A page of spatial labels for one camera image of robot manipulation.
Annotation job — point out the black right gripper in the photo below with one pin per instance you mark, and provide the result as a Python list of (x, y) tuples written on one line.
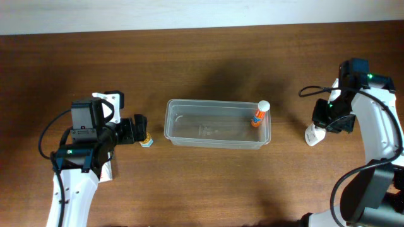
[(324, 116)]

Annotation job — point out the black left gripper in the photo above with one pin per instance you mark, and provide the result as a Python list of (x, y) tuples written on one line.
[(128, 131)]

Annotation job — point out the white squeeze bottle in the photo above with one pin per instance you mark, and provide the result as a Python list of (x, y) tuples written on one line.
[(314, 134)]

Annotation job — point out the clear plastic container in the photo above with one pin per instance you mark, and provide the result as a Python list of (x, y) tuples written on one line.
[(215, 124)]

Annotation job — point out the orange tube white cap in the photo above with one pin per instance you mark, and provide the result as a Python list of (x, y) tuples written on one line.
[(262, 108)]

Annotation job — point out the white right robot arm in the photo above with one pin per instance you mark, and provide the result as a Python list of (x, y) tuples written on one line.
[(370, 195)]

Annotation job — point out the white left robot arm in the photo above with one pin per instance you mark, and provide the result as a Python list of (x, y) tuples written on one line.
[(78, 167)]

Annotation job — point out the gold lid balm jar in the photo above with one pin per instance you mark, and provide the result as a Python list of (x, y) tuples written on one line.
[(147, 142)]

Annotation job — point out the white medicine box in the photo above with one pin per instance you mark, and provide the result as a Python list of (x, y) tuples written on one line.
[(106, 173)]

